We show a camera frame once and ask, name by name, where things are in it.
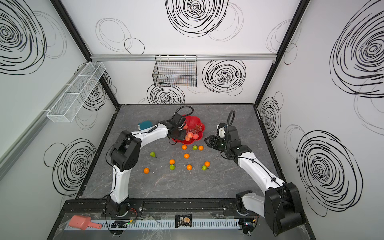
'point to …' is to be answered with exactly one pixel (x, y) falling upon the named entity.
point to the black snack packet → (185, 220)
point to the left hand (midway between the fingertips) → (184, 134)
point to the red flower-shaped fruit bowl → (191, 121)
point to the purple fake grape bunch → (197, 128)
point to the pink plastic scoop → (82, 222)
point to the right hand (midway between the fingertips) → (206, 140)
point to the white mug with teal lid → (144, 125)
